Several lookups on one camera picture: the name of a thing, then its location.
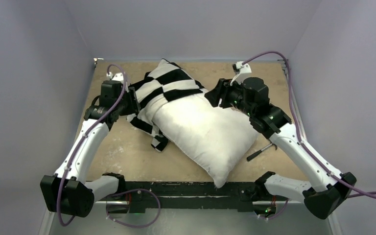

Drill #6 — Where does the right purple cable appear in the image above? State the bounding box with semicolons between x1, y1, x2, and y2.
242;51;376;201

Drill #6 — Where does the white pillow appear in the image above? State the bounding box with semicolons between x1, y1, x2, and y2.
137;94;259;188

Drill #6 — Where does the black handled hammer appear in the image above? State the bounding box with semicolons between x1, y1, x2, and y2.
246;143;278;162

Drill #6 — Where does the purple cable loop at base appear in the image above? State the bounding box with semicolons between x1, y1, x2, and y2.
105;188;162;229

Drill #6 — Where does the black white checkered pillowcase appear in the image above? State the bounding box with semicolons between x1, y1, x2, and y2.
126;59;207;152

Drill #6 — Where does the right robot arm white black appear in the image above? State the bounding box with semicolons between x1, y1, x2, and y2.
205;77;356;219

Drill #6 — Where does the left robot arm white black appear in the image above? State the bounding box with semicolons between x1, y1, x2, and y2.
40;80;140;217

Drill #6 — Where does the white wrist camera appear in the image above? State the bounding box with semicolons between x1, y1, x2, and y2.
230;61;252;86
106;72;128;91

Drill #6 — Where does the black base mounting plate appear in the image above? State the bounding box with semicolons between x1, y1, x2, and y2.
95;181;287;215

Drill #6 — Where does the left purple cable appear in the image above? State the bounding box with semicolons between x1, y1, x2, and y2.
56;64;128;227

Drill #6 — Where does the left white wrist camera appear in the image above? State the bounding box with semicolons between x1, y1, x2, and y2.
106;72;128;91

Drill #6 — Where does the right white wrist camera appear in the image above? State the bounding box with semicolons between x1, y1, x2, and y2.
230;61;252;86

